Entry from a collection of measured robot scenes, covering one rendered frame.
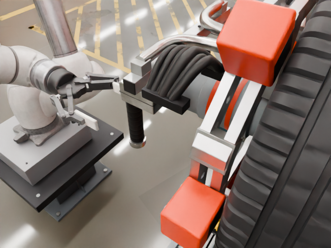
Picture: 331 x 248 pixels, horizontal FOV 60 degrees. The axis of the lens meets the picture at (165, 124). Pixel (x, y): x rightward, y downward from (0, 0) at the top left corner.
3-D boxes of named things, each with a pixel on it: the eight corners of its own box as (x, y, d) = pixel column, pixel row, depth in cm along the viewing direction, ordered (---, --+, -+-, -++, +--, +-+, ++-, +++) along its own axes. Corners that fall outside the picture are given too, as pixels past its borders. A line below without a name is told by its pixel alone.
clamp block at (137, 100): (153, 115, 59) (152, 96, 55) (120, 100, 63) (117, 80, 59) (167, 103, 62) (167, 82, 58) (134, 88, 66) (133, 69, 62)
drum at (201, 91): (253, 155, 67) (269, 110, 57) (177, 120, 76) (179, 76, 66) (274, 121, 75) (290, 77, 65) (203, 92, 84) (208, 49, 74)
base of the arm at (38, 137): (4, 136, 124) (-2, 126, 121) (45, 108, 138) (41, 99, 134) (30, 153, 117) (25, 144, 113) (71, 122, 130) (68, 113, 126)
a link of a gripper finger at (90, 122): (76, 108, 69) (73, 110, 68) (97, 120, 66) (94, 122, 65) (78, 118, 71) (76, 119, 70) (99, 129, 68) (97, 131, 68)
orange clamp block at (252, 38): (271, 89, 41) (273, 60, 33) (221, 71, 44) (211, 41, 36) (292, 46, 42) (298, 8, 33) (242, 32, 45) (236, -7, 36)
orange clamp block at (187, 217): (221, 216, 52) (197, 258, 47) (185, 194, 56) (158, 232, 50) (227, 195, 48) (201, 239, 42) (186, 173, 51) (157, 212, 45)
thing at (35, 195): (-5, 186, 152) (-32, 149, 131) (69, 131, 181) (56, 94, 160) (56, 241, 131) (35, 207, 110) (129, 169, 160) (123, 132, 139)
